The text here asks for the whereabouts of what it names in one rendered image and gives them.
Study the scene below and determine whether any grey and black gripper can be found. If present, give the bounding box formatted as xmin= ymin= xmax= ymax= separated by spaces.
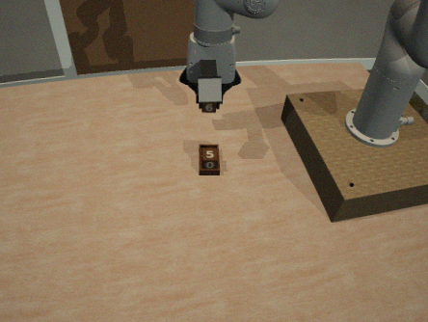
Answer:
xmin=179 ymin=32 xmax=241 ymax=109

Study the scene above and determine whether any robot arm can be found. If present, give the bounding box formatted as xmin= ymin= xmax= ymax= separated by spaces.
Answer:
xmin=194 ymin=0 xmax=428 ymax=148

